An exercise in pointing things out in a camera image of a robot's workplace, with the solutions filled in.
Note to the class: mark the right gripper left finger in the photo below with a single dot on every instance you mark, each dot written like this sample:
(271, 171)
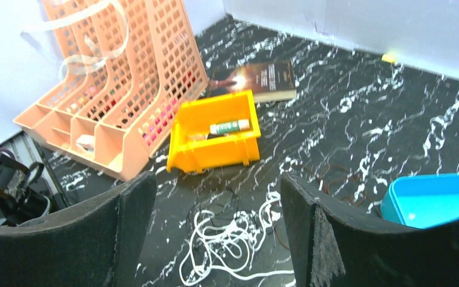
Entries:
(97, 242)

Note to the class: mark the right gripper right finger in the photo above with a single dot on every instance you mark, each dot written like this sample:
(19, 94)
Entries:
(334, 244)

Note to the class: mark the white tape dispenser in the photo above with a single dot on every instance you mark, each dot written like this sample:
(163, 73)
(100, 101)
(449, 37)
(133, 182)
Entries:
(85, 143)

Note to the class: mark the teal square tray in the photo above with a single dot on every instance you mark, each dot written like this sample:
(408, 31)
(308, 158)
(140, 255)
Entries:
(422, 201)

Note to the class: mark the yellow plastic bin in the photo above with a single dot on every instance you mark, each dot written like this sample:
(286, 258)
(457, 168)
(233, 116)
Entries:
(193, 149)

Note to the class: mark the green white glue stick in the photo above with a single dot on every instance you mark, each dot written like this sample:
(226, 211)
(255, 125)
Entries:
(229, 127)

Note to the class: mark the peach plastic file organizer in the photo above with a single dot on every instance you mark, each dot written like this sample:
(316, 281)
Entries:
(127, 67)

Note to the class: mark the dark paperback book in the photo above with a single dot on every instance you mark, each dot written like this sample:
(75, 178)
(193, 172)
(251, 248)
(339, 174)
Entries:
(268, 81)

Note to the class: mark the yellow tape marker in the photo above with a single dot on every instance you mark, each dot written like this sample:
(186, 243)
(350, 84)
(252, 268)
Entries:
(389, 58)

